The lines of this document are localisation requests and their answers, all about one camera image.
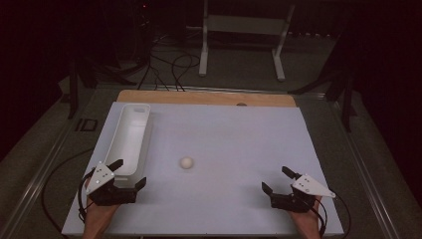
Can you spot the person's left hand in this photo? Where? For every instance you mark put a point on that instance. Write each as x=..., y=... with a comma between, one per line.
x=99, y=215

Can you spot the white metal stand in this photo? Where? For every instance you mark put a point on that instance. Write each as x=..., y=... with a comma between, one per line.
x=245, y=25

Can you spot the metal floor rail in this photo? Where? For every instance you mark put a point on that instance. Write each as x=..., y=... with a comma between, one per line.
x=36, y=179
x=368, y=179

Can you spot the wooden table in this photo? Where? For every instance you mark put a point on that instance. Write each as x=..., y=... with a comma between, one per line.
x=199, y=98

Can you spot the white table mat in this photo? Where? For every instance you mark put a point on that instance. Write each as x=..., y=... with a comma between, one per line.
x=225, y=142

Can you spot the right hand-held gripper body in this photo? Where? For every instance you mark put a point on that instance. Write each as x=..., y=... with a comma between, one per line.
x=298, y=200

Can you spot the black tripod stand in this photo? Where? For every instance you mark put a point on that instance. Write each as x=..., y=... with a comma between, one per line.
x=346, y=103
x=74, y=89

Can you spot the white plastic bin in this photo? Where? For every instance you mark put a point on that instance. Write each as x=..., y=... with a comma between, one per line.
x=129, y=139

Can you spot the person's right hand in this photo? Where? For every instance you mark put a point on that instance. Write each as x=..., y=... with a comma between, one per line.
x=307, y=220

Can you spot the white ball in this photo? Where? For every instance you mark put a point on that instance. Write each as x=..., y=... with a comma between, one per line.
x=186, y=163

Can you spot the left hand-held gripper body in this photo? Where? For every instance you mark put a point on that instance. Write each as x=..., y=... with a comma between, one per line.
x=103, y=194

